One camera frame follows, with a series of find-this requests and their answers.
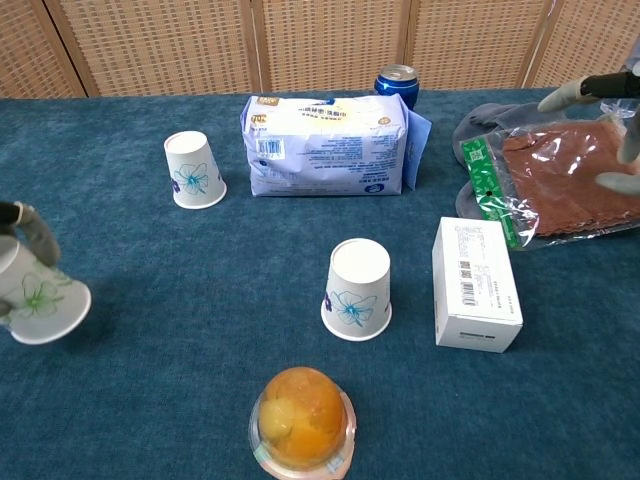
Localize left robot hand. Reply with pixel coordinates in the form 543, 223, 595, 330
0, 201, 62, 317

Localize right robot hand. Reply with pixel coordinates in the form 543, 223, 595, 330
538, 67, 640, 196

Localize white paper cup green flower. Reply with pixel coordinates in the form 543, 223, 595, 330
0, 234, 93, 346

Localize white paper cup blue flower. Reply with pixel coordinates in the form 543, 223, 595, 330
320, 237, 393, 343
163, 130, 228, 210

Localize brown cloth in clear bag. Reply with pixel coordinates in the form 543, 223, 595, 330
459, 113, 640, 253

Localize grey socks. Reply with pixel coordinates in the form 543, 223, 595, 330
452, 102, 569, 221

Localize teal tablecloth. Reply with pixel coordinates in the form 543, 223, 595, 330
0, 87, 640, 480

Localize blue drink can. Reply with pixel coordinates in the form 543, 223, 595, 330
374, 64, 420, 111

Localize white cardboard box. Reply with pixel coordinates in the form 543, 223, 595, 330
432, 216, 524, 354

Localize woven rattan folding screen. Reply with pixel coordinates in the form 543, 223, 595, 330
0, 0, 640, 99

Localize white blue tissue pack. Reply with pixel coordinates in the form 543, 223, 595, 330
241, 93, 433, 198

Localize orange fruit jelly cup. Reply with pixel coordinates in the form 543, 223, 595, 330
248, 366, 358, 477

